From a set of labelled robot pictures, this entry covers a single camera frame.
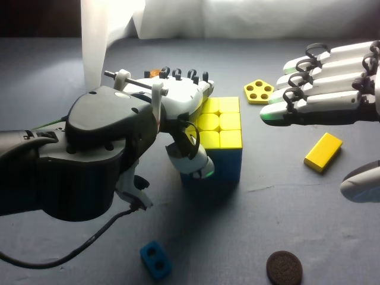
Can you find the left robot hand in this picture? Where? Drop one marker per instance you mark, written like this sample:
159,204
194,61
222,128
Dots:
181,95

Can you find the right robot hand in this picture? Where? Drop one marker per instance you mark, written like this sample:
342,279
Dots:
326,101

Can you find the Rubik's cube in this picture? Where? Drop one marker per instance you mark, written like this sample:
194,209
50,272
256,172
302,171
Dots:
228,118

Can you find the small orange block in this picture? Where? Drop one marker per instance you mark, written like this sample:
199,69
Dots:
154,73

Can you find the yellow rectangular block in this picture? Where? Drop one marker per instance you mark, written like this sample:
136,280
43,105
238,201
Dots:
323,151

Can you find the yellow pentagon block with holes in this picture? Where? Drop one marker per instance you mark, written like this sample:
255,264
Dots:
258,95

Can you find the grey table cloth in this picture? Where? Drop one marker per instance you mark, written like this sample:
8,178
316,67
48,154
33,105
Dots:
252,222

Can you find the chocolate sandwich cookie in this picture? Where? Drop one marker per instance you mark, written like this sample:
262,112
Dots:
285,267

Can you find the blue two-hole block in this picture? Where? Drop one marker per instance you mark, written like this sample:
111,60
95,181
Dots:
155,267

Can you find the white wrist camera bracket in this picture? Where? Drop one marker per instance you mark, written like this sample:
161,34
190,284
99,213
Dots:
156,98

